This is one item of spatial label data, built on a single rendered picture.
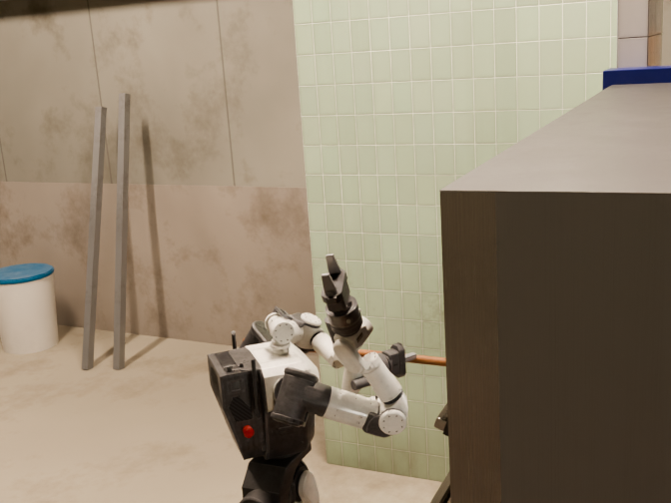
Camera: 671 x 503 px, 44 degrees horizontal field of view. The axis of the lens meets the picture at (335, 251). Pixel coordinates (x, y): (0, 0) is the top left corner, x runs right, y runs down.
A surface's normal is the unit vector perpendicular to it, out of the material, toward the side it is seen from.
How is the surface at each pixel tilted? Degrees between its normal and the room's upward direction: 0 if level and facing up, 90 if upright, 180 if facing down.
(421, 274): 90
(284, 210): 90
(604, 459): 90
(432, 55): 90
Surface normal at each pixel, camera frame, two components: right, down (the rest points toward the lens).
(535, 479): -0.41, 0.25
